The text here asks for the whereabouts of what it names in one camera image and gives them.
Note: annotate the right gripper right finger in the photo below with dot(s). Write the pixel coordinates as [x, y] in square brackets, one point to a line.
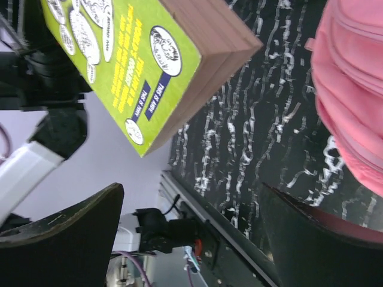
[311, 247]

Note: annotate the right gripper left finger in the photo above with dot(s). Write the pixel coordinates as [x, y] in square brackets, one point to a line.
[68, 248]

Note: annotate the green paperback book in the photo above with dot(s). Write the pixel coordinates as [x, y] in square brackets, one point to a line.
[153, 64]

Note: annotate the pink student backpack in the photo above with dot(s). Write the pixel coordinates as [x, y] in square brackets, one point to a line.
[346, 66]

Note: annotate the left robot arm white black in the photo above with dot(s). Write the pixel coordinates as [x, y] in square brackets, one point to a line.
[37, 75]

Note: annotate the aluminium frame rail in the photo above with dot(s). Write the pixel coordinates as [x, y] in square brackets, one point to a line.
[191, 197]

